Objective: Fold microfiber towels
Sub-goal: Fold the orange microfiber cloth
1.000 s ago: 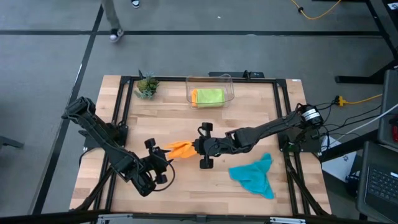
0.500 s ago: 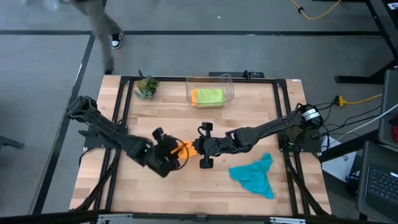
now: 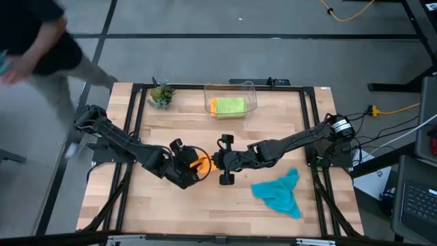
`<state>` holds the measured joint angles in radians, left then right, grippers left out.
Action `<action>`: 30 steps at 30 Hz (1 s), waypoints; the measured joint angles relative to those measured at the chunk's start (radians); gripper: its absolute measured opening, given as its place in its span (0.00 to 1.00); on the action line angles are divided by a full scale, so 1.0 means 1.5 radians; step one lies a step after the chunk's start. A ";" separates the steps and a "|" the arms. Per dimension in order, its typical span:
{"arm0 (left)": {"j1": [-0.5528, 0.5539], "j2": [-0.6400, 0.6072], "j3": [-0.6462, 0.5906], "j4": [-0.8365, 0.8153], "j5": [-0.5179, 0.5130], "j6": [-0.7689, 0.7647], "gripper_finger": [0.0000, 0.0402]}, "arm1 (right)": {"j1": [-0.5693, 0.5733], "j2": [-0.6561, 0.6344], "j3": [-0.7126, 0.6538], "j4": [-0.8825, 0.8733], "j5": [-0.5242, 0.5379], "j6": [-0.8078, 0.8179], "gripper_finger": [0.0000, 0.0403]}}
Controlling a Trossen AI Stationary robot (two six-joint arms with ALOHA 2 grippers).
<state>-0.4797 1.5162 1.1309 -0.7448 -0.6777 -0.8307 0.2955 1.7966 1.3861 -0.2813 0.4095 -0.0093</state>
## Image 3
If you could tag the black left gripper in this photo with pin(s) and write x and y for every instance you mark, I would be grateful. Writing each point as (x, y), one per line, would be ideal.
(181, 167)

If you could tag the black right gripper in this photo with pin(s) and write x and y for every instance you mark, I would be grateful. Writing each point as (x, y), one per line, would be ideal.
(232, 160)

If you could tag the green microfiber towel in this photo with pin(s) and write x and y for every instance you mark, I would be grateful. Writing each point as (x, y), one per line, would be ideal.
(230, 106)

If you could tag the teal microfiber towel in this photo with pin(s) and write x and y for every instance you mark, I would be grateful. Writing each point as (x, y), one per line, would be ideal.
(278, 196)

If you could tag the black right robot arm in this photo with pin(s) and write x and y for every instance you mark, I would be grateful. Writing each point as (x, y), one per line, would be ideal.
(293, 140)

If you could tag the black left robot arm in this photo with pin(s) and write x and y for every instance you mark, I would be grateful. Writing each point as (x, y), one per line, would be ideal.
(119, 140)

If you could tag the clear plastic bin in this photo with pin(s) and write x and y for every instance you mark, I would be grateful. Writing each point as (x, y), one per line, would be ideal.
(252, 102)

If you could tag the small potted succulent plant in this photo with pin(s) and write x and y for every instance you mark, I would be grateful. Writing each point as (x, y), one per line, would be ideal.
(161, 95)

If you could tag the black power box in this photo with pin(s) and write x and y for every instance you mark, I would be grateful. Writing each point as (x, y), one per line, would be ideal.
(280, 82)

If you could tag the white printed box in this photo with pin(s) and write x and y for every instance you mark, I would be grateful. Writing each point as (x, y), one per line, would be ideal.
(372, 177)

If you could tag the grey furniture leg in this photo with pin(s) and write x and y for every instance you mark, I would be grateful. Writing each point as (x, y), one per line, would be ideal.
(10, 156)

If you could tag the dark grey laptop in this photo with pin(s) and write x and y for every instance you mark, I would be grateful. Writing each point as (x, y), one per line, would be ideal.
(420, 205)

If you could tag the person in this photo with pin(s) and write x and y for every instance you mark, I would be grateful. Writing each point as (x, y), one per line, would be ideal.
(34, 34)

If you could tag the grey equipment case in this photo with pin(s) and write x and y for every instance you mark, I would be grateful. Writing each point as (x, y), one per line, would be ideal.
(426, 102)

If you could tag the silver metal bracket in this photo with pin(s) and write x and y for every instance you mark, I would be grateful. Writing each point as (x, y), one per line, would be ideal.
(315, 242)
(126, 239)

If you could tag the black desk frame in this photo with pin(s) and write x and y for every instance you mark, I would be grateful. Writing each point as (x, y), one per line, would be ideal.
(392, 87)

